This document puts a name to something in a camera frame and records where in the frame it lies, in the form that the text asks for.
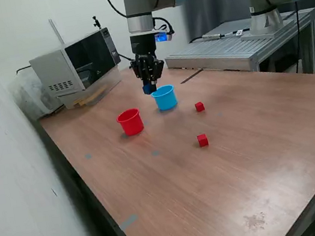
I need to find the small black camera mount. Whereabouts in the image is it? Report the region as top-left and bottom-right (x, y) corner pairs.
(91, 14), (102, 31)

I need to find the black hanging cable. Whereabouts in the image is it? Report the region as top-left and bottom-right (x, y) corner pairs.
(283, 0), (310, 74)

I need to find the thin dark metal strip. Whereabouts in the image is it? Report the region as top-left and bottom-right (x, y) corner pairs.
(179, 69), (204, 84)

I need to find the red plastic cup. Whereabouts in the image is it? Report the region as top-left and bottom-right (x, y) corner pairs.
(114, 106), (146, 139)

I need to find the blue wooden cube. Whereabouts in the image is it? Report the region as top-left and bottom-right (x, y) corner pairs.
(141, 81), (158, 95)

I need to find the aluminium base mounting plate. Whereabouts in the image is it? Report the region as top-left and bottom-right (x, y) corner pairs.
(238, 16), (298, 45)

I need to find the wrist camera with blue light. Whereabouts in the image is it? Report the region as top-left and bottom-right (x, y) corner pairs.
(153, 28), (177, 45)

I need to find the black microwave power cord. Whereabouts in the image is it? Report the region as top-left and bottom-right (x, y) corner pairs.
(16, 64), (32, 75)

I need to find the base cable with silver connector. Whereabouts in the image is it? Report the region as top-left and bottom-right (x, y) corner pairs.
(201, 26), (253, 43)

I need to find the red wooden cube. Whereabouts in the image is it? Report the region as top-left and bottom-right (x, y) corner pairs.
(194, 101), (206, 114)
(196, 132), (210, 149)

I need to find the silver microwave oven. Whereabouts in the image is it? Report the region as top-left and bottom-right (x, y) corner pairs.
(25, 25), (126, 101)

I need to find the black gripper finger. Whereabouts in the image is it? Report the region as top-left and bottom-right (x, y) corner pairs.
(129, 54), (150, 88)
(144, 52), (169, 91)

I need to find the aluminium profile robot stand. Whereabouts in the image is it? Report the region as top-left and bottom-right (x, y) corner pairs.
(160, 7), (315, 98)

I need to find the clear plastic container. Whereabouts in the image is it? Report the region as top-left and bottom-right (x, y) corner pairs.
(53, 65), (126, 112)

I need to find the crumpled clear plastic bag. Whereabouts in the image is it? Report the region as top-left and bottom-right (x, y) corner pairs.
(5, 64), (68, 125)

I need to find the light wooden stick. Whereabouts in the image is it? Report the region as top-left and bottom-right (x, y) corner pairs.
(75, 84), (112, 107)
(72, 97), (87, 107)

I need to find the blue plastic cup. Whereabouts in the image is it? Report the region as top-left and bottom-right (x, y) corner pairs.
(149, 83), (180, 114)

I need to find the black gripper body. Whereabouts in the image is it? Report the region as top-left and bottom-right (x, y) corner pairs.
(130, 32), (159, 61)

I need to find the thin white metal rod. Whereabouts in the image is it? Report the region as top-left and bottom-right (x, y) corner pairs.
(48, 16), (67, 48)

